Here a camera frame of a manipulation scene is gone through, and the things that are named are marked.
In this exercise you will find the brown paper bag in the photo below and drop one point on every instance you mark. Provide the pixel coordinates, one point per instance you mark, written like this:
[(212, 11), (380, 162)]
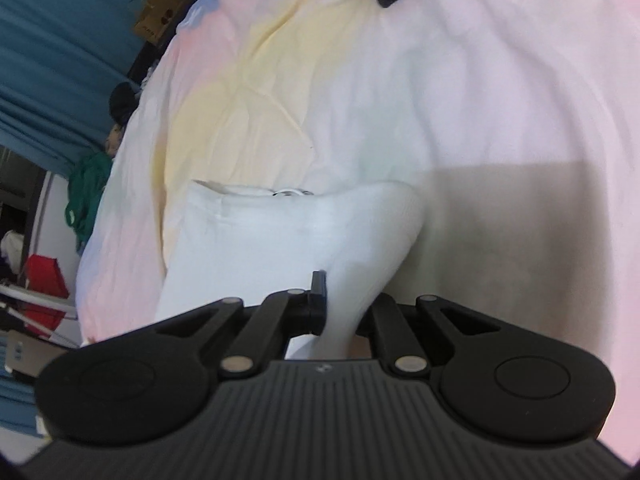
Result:
[(157, 15)]

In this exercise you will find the white pants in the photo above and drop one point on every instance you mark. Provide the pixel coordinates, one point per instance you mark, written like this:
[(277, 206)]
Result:
[(260, 240)]

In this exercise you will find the black sofa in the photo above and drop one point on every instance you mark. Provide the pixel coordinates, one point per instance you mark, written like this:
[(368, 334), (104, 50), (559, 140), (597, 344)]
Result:
[(145, 57)]

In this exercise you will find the red garment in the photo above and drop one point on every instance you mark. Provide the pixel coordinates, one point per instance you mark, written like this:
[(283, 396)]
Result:
[(45, 275)]

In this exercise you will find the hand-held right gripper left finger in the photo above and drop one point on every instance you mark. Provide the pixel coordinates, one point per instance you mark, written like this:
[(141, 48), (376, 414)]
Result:
[(319, 305)]

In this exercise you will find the beige garment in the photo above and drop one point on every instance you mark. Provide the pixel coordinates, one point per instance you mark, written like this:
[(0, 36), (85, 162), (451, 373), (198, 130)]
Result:
[(114, 141)]

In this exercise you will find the narrow blue curtain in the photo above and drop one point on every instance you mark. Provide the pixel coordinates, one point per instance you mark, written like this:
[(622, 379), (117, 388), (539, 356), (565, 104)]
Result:
[(15, 405)]

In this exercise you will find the wide blue curtain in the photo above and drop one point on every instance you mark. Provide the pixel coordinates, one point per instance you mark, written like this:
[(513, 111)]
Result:
[(60, 50)]

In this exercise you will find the pastel tie-dye blanket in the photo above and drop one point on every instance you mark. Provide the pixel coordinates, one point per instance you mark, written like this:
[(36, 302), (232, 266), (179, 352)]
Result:
[(400, 85)]

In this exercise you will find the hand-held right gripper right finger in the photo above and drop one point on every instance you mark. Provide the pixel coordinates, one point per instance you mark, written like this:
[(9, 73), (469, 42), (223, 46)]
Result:
[(385, 320)]

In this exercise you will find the green garment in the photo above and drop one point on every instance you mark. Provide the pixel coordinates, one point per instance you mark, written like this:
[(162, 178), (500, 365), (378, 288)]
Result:
[(87, 190)]

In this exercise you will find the black jacket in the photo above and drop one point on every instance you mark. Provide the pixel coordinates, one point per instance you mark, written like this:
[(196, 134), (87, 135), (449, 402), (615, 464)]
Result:
[(122, 102)]

